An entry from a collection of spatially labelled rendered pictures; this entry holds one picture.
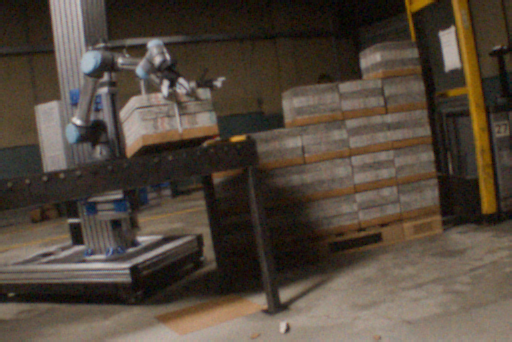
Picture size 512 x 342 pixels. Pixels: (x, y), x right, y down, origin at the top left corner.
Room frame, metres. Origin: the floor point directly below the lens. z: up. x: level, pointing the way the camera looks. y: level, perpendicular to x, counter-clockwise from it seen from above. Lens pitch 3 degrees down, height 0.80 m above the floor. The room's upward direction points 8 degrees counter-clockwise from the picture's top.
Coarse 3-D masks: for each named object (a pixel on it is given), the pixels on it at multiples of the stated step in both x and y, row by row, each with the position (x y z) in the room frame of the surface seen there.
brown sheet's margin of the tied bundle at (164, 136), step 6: (162, 132) 2.27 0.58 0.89; (168, 132) 2.29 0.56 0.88; (174, 132) 2.30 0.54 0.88; (138, 138) 2.25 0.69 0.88; (144, 138) 2.22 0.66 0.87; (150, 138) 2.24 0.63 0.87; (156, 138) 2.25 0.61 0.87; (162, 138) 2.27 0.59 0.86; (168, 138) 2.28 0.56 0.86; (174, 138) 2.30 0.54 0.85; (132, 144) 2.34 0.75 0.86; (138, 144) 2.26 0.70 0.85; (144, 144) 2.22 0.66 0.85; (126, 150) 2.45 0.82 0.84; (132, 150) 2.36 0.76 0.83
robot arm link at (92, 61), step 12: (84, 60) 2.62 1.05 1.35; (96, 60) 2.60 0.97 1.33; (108, 60) 2.67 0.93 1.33; (84, 72) 2.62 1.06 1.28; (96, 72) 2.63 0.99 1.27; (108, 72) 2.72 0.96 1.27; (84, 84) 2.67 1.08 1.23; (96, 84) 2.68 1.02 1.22; (84, 96) 2.68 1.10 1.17; (84, 108) 2.70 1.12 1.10; (72, 120) 2.73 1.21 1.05; (84, 120) 2.73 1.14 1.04; (72, 132) 2.71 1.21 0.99; (84, 132) 2.74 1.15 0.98
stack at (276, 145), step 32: (320, 128) 3.26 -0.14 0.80; (352, 128) 3.30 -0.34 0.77; (384, 128) 3.35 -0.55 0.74; (352, 160) 3.30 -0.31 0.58; (384, 160) 3.35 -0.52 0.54; (224, 192) 3.11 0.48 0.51; (288, 192) 3.20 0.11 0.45; (384, 192) 3.33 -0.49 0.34; (224, 224) 3.11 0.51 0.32; (288, 224) 3.19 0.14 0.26; (320, 224) 3.24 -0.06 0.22; (384, 224) 3.44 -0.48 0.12; (256, 256) 3.14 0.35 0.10; (288, 256) 3.34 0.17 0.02; (320, 256) 3.23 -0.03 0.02
